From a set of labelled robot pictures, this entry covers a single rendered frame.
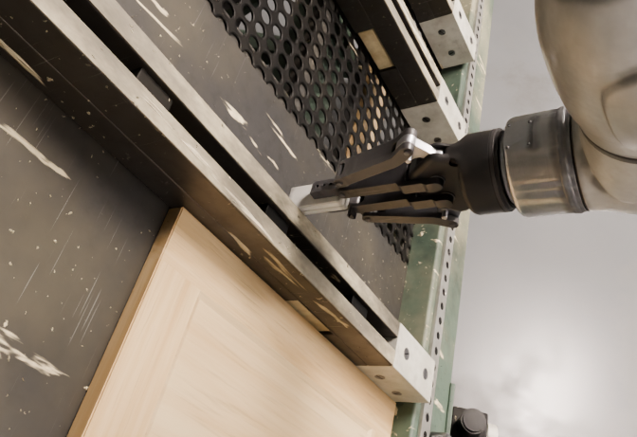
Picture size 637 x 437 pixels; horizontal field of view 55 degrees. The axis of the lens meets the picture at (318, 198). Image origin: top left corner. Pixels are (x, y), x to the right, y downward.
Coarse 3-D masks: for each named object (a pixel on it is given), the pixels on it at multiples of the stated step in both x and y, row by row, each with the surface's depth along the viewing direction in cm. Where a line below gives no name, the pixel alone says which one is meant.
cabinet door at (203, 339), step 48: (192, 240) 58; (144, 288) 53; (192, 288) 57; (240, 288) 63; (144, 336) 51; (192, 336) 57; (240, 336) 62; (288, 336) 69; (96, 384) 48; (144, 384) 51; (192, 384) 56; (240, 384) 61; (288, 384) 68; (336, 384) 76; (96, 432) 46; (144, 432) 50; (192, 432) 55; (240, 432) 60; (288, 432) 67; (336, 432) 75; (384, 432) 84
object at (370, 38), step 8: (360, 32) 96; (368, 32) 96; (368, 40) 97; (376, 40) 97; (368, 48) 98; (376, 48) 98; (384, 48) 98; (376, 56) 99; (384, 56) 99; (376, 64) 101; (384, 64) 100; (392, 64) 100
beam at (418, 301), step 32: (480, 64) 136; (480, 96) 133; (416, 224) 107; (416, 256) 103; (416, 288) 99; (448, 288) 103; (416, 320) 95; (448, 320) 101; (448, 352) 100; (448, 384) 98; (416, 416) 86
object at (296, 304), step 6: (288, 300) 70; (294, 300) 69; (294, 306) 70; (300, 306) 70; (300, 312) 71; (306, 312) 71; (306, 318) 72; (312, 318) 72; (312, 324) 74; (318, 324) 73; (318, 330) 74; (324, 330) 74
